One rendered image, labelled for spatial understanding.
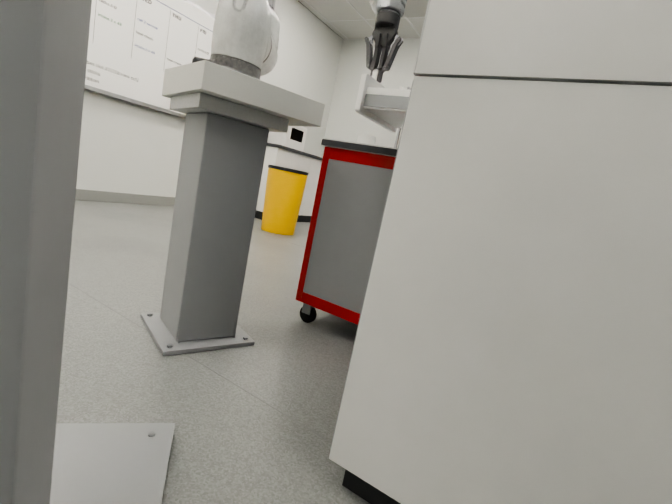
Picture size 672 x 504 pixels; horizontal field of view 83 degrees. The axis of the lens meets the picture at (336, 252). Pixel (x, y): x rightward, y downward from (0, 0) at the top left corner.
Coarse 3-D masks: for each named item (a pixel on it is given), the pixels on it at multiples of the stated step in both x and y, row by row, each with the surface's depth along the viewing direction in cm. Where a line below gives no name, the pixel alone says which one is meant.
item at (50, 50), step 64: (0, 0) 32; (64, 0) 36; (0, 64) 33; (64, 64) 38; (0, 128) 34; (64, 128) 40; (0, 192) 35; (64, 192) 43; (0, 256) 36; (64, 256) 46; (0, 320) 37; (64, 320) 49; (0, 384) 38; (0, 448) 40; (64, 448) 69; (128, 448) 72
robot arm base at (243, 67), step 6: (192, 60) 111; (198, 60) 110; (210, 60) 112; (216, 60) 112; (222, 60) 111; (228, 60) 111; (234, 60) 111; (240, 60) 112; (228, 66) 111; (234, 66) 112; (240, 66) 112; (246, 66) 113; (252, 66) 114; (240, 72) 112; (246, 72) 114; (252, 72) 115; (258, 72) 118; (258, 78) 118
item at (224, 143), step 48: (192, 96) 106; (192, 144) 116; (240, 144) 116; (192, 192) 114; (240, 192) 120; (192, 240) 115; (240, 240) 124; (192, 288) 119; (240, 288) 129; (192, 336) 123; (240, 336) 134
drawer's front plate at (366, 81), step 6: (366, 78) 113; (372, 78) 115; (360, 84) 113; (366, 84) 114; (372, 84) 116; (378, 84) 119; (360, 90) 113; (366, 90) 114; (360, 96) 114; (360, 102) 114; (360, 108) 114; (366, 114) 118; (372, 114) 121; (372, 120) 124; (378, 120) 126; (384, 126) 131; (390, 126) 134
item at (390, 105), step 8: (368, 88) 114; (376, 88) 113; (384, 88) 112; (368, 96) 114; (376, 96) 113; (384, 96) 111; (392, 96) 110; (400, 96) 109; (408, 96) 108; (368, 104) 114; (376, 104) 113; (384, 104) 112; (392, 104) 110; (400, 104) 109; (376, 112) 118; (384, 112) 115; (392, 112) 113; (400, 112) 111; (384, 120) 128; (392, 120) 125; (400, 120) 122
